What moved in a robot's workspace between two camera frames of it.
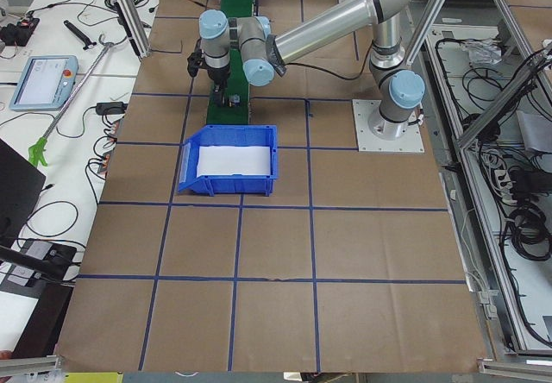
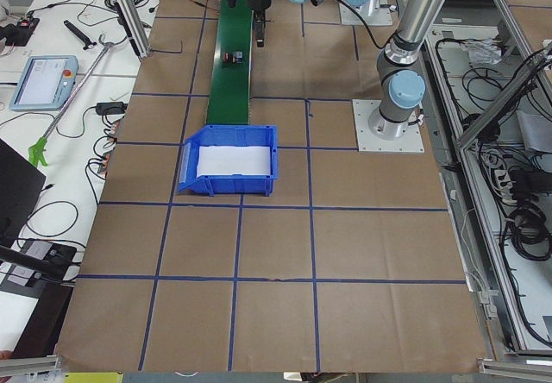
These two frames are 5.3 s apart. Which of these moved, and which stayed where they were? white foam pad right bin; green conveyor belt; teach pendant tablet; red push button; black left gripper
Moved: black left gripper; red push button
Stayed: white foam pad right bin; green conveyor belt; teach pendant tablet
